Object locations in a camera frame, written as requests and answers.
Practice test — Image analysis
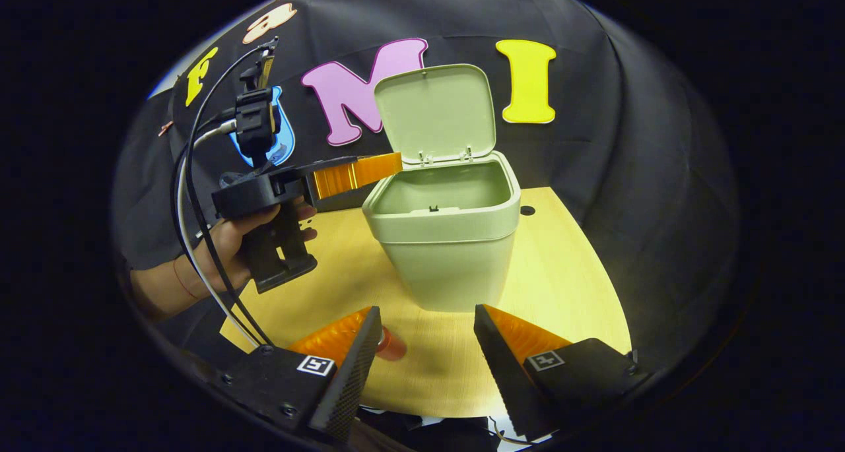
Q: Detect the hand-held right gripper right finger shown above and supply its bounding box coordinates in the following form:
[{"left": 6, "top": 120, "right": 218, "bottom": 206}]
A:
[{"left": 473, "top": 304, "right": 651, "bottom": 439}]

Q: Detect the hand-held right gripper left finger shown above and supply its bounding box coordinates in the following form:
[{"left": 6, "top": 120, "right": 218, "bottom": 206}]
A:
[{"left": 211, "top": 306, "right": 385, "bottom": 445}]

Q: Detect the red pop can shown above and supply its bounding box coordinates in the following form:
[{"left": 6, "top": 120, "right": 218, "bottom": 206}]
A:
[{"left": 378, "top": 327, "right": 408, "bottom": 362}]

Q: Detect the green desktop garbage bin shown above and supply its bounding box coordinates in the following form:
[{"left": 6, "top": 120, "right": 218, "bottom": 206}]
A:
[{"left": 362, "top": 63, "right": 522, "bottom": 313}]

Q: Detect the wooden desktop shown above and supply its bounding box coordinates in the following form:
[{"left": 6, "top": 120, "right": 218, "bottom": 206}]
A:
[{"left": 218, "top": 187, "right": 633, "bottom": 418}]

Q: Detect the black backdrop cloth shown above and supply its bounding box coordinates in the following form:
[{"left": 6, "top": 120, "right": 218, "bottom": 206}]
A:
[{"left": 109, "top": 0, "right": 740, "bottom": 373}]

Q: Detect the black cable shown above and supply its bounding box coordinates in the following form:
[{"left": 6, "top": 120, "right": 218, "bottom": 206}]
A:
[{"left": 170, "top": 38, "right": 277, "bottom": 347}]

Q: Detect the white cable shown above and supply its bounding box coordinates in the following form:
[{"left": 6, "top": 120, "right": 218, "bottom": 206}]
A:
[{"left": 176, "top": 119, "right": 263, "bottom": 348}]

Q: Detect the red wrist string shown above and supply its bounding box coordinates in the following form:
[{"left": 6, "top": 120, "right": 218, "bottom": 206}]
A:
[{"left": 173, "top": 259, "right": 200, "bottom": 301}]

